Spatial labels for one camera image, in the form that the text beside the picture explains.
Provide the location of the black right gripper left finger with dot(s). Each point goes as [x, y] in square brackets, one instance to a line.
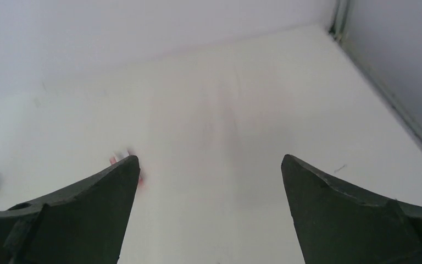
[84, 222]

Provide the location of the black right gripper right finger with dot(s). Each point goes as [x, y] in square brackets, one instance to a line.
[339, 222]

